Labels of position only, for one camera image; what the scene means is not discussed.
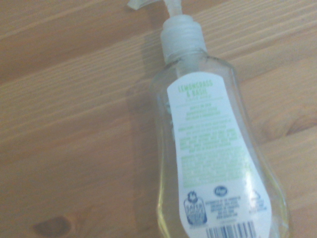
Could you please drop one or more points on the clear sanitizer pump bottle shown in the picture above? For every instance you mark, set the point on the clear sanitizer pump bottle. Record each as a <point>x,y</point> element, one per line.
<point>210,148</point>

